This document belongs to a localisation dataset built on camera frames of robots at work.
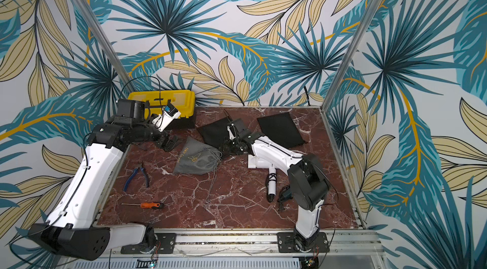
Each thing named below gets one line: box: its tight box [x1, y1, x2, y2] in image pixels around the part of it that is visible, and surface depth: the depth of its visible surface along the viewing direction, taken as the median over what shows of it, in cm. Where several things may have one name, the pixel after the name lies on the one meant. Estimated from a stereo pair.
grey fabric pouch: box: [173, 135, 223, 176], surface depth 90 cm
